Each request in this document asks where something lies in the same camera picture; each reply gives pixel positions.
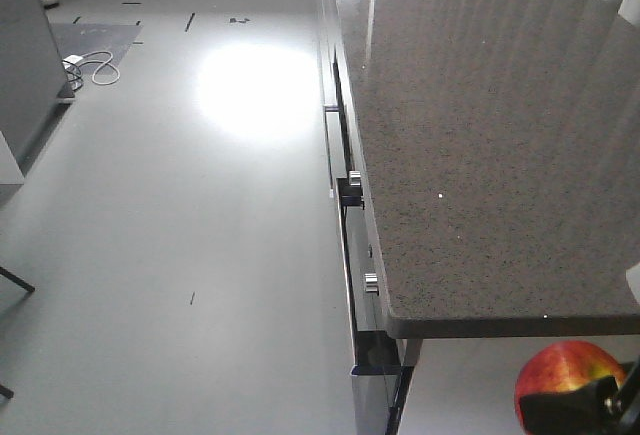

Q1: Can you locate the silver oven knob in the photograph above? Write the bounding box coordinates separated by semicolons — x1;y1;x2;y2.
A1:
363;273;379;295
347;170;362;187

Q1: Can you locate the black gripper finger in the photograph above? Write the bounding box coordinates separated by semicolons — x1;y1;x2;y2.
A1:
518;376;618;434

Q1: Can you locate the grey kitchen island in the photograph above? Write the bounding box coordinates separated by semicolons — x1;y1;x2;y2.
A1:
1;0;73;188

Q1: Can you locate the grey floor mat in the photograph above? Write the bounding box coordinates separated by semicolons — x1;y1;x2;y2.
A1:
51;23;142;65

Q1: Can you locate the white floor cable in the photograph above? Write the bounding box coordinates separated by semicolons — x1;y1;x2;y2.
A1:
62;51;122;87

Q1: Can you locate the built-in black oven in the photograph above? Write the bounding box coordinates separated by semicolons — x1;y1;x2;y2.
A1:
335;178;414;434

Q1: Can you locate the red yellow apple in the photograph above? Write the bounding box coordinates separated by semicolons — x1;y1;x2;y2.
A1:
514;340;626;434

